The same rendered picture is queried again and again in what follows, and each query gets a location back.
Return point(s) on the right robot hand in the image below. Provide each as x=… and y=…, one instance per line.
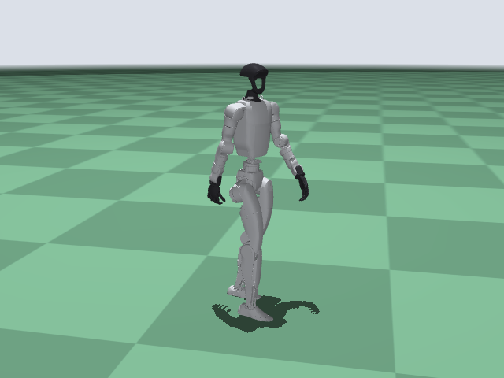
x=214, y=191

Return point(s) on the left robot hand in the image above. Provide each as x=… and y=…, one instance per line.
x=302, y=182

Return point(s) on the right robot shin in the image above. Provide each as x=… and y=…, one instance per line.
x=251, y=271

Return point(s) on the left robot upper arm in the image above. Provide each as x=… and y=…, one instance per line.
x=280, y=140

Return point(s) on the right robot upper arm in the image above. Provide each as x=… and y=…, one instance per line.
x=232, y=114

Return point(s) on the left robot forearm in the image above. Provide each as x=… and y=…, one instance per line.
x=289, y=158

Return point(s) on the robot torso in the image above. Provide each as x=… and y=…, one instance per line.
x=251, y=139

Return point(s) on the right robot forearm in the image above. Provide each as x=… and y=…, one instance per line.
x=219, y=163

